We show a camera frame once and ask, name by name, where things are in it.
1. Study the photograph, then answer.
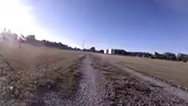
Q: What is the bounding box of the tall thin mast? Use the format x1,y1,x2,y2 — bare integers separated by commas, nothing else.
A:
80,38,86,51

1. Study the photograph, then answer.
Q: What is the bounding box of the white building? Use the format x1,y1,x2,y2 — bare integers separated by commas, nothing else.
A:
103,47,114,56

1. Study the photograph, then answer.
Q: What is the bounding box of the grey gravel track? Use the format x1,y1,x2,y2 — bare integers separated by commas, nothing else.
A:
34,48,188,106

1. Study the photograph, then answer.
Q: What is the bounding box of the row of trees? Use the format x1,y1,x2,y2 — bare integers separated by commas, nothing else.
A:
0,26,98,54

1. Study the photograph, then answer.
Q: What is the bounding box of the row of buildings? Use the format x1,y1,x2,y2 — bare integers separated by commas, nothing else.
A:
111,44,188,64

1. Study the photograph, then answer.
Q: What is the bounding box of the dry brown grass field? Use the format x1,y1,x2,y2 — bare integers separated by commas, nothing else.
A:
0,41,188,106

